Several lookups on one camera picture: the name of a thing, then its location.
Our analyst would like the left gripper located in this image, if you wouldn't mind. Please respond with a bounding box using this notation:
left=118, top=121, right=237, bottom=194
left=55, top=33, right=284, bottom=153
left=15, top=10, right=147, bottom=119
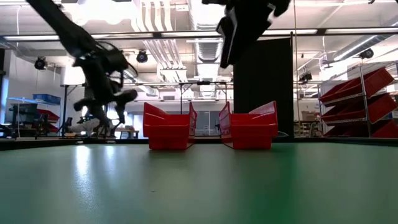
left=73, top=57, right=139, bottom=128

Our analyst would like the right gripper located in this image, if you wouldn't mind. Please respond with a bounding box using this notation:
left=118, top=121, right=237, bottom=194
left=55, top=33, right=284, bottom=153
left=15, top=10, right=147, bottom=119
left=201, top=0, right=292, bottom=70

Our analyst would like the red plastic bin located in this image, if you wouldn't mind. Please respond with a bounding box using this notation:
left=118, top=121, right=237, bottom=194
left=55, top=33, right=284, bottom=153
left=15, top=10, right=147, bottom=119
left=142, top=101, right=198, bottom=151
left=218, top=100, right=279, bottom=150

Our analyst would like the person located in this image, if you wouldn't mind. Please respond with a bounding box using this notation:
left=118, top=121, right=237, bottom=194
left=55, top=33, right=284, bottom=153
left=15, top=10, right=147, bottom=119
left=68, top=117, right=102, bottom=137

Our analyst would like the ceiling light strip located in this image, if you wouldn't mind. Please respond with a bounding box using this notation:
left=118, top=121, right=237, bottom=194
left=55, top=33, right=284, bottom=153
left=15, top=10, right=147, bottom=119
left=160, top=30, right=222, bottom=38
left=325, top=27, right=398, bottom=34
left=2, top=34, right=62, bottom=42
left=264, top=29, right=318, bottom=35

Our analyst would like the tall black cabinet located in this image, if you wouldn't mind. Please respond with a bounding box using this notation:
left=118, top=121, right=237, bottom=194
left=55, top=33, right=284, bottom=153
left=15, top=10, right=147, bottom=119
left=233, top=37, right=294, bottom=138

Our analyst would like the red and black cart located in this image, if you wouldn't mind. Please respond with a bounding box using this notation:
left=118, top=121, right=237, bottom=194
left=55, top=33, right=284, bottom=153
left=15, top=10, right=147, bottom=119
left=7, top=103, right=60, bottom=138

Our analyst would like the blue storage bin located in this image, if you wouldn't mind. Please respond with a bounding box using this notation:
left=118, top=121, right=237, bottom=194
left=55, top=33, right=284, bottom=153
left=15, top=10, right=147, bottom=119
left=32, top=93, right=62, bottom=105

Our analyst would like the cardboard box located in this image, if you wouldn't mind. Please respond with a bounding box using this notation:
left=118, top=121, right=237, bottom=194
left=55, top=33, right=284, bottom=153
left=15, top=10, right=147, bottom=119
left=300, top=110, right=317, bottom=122

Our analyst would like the green table mat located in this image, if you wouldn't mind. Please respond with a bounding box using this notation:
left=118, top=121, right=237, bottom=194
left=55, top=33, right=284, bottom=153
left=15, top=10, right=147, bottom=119
left=0, top=141, right=398, bottom=224

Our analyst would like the red shelf bin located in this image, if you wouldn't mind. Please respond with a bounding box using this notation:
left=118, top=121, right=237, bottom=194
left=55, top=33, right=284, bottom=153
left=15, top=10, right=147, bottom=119
left=319, top=67, right=395, bottom=105
left=321, top=92, right=398, bottom=124
left=323, top=119, right=398, bottom=139

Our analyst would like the silver round ventilation duct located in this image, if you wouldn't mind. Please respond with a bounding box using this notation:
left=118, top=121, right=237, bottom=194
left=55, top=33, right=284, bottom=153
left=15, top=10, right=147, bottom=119
left=332, top=34, right=389, bottom=62
left=189, top=0, right=231, bottom=63

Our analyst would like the white rectangular ceiling duct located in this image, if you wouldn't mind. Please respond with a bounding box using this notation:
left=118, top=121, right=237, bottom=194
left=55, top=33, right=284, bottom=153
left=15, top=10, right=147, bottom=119
left=123, top=43, right=159, bottom=96

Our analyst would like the black frame workstation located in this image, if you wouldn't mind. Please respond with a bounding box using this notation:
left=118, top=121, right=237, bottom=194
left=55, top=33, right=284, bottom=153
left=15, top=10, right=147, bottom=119
left=178, top=81, right=229, bottom=138
left=60, top=81, right=119, bottom=138

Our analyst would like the black left camera cable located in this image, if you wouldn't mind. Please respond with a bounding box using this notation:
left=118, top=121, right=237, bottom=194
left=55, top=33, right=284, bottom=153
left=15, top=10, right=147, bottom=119
left=123, top=60, right=139, bottom=82

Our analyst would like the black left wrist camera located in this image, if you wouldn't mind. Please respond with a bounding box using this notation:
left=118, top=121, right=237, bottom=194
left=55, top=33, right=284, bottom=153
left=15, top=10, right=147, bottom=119
left=101, top=45, right=131, bottom=75

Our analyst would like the black aluminium table frame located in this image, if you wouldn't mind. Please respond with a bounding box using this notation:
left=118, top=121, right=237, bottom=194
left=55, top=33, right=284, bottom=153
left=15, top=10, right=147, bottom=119
left=0, top=136, right=398, bottom=151

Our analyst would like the wire shelf rack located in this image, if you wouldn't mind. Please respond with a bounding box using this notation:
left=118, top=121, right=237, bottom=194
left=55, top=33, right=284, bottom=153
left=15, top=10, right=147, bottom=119
left=317, top=63, right=398, bottom=139

